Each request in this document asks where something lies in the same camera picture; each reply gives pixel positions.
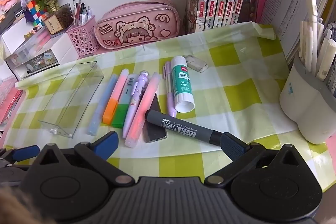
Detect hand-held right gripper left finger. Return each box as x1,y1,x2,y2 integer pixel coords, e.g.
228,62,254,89
33,132,133,186

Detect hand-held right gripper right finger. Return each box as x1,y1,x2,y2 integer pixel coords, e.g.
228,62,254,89
205,133,305,186

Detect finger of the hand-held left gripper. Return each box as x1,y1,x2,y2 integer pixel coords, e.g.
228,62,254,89
0,161,30,171
0,145,40,163

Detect teal green highlighter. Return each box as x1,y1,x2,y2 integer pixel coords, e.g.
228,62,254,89
112,74,137,128

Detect pale blue highlighter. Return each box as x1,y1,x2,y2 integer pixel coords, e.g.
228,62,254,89
87,74,118,136

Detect purple cartoon pen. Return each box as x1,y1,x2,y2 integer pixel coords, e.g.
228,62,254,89
122,70,151,138

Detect pink lilac highlighter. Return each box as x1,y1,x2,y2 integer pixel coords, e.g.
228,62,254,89
124,72,161,148

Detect pink orange highlighter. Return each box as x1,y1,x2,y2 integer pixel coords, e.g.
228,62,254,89
102,69,130,125

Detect black pencil lead case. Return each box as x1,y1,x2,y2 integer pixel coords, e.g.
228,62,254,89
143,93,168,144

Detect grey whiteboard marker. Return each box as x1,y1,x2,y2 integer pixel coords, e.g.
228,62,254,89
144,109,229,147

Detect clear plastic tray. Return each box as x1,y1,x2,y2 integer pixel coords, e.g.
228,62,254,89
38,61,105,138

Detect purple mechanical pencil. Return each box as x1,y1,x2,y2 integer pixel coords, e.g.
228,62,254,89
164,61,177,118

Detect white green glue stick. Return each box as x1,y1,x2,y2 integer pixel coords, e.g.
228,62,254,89
171,55,196,113

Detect pink stationery box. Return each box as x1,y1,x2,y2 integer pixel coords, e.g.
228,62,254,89
0,76,24,126

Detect green checkered tablecloth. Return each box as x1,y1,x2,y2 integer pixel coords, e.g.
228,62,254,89
0,21,336,193

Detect white pen cup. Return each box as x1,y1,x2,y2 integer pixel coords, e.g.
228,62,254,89
279,55,336,145

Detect white eraser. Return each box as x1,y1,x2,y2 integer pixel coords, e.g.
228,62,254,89
184,55,208,73

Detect clear plastic drawer box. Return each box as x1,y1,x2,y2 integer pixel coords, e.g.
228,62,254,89
5,30,66,80

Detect white drawer unit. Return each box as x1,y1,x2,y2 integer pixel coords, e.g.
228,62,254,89
0,19,79,80

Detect pink perforated pen basket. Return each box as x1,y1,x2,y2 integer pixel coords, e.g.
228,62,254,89
66,15,102,57

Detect pink cartoon pencil case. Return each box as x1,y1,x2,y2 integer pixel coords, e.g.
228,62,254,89
94,0,181,50

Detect small yellow figurine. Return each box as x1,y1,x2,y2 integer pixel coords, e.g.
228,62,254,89
25,27,45,39

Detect small framed calligraphy sign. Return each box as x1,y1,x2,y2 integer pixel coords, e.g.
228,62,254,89
43,14,63,35

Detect clear glass planter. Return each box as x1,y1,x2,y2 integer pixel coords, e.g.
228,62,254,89
42,2,74,35

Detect black box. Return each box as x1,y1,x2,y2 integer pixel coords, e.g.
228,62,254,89
0,2,28,33

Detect colourful puzzle cube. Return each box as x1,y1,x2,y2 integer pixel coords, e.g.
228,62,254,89
26,0,49,28

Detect bunch of white pens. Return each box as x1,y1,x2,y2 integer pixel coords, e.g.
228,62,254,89
298,0,336,80

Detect stack of printed papers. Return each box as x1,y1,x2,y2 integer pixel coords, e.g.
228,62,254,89
259,0,336,72

